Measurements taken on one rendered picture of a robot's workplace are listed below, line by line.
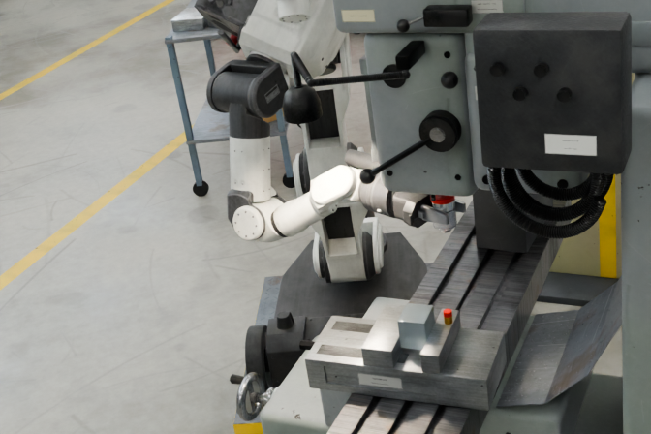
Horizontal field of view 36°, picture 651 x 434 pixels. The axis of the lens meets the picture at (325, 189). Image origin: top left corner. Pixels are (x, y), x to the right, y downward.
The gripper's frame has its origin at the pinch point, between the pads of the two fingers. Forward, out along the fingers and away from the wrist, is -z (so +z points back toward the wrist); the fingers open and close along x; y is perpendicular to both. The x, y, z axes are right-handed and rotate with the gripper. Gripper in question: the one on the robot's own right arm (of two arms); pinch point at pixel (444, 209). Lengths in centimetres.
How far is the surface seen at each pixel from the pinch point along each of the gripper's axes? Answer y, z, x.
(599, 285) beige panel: 121, 54, 157
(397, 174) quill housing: -12.2, 1.3, -11.0
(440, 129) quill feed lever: -23.3, -9.2, -10.7
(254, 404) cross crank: 58, 49, -17
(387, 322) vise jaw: 14.4, -0.3, -20.0
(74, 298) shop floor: 127, 240, 42
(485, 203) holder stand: 13.8, 9.6, 27.0
